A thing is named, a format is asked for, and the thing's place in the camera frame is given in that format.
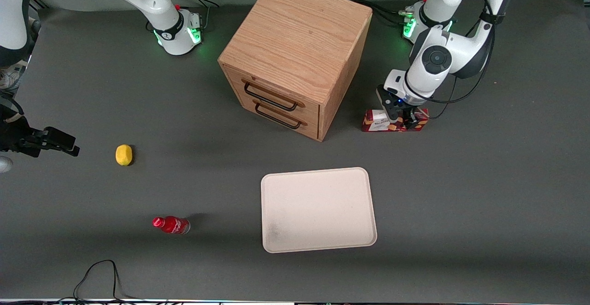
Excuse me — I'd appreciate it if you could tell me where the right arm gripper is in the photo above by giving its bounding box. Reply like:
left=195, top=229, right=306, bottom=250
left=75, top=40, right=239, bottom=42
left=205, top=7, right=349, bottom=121
left=0, top=104, right=81, bottom=158

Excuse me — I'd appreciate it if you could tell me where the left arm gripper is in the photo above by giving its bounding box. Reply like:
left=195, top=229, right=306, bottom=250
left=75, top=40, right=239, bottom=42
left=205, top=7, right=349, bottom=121
left=383, top=69, right=435, bottom=130

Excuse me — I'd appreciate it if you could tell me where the red cookie box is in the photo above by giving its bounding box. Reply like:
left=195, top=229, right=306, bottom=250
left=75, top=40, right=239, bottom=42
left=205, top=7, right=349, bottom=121
left=361, top=108, right=430, bottom=133

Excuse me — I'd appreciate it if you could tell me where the beige plastic tray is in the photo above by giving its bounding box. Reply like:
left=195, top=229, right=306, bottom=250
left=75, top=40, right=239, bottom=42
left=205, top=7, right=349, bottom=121
left=260, top=167, right=378, bottom=254

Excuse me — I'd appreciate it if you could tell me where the yellow lemon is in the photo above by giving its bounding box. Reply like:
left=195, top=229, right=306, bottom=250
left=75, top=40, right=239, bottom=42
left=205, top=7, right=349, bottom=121
left=115, top=144, right=134, bottom=166

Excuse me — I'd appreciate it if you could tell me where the red soda bottle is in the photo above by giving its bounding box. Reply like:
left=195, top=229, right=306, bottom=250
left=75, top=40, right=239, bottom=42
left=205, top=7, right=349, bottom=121
left=152, top=216, right=191, bottom=235

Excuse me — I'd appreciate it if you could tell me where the wooden drawer cabinet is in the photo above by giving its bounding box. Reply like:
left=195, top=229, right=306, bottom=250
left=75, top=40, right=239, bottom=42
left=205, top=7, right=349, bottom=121
left=218, top=0, right=373, bottom=142

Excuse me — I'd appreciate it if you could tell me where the wooden drawer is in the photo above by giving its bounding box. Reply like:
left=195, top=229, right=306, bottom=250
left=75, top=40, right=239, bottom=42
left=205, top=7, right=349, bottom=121
left=227, top=88, right=321, bottom=141
left=223, top=65, right=321, bottom=123

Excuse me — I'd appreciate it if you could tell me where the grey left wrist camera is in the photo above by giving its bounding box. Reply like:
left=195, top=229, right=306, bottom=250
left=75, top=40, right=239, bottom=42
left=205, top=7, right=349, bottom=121
left=376, top=85, right=401, bottom=122

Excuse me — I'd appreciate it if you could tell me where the black left arm base cable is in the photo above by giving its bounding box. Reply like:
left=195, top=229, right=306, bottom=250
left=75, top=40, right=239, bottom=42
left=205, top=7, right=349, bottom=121
left=352, top=0, right=411, bottom=27

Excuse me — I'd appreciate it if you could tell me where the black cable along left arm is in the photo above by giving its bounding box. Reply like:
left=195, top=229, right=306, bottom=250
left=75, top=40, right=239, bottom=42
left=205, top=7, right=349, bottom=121
left=417, top=0, right=504, bottom=120

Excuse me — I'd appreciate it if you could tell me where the black metal drawer handle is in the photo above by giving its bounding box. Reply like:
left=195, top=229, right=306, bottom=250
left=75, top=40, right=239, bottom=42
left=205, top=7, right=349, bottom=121
left=242, top=80, right=306, bottom=112
left=253, top=99, right=308, bottom=130

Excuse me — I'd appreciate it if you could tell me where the black looped cable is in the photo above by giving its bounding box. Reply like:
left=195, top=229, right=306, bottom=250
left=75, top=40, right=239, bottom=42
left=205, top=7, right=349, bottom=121
left=73, top=259, right=139, bottom=302

